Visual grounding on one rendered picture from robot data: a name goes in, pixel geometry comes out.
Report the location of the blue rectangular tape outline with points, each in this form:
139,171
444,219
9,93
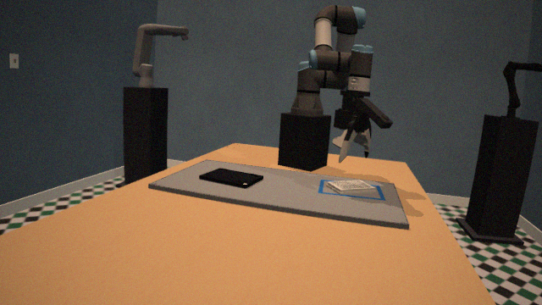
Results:
321,186

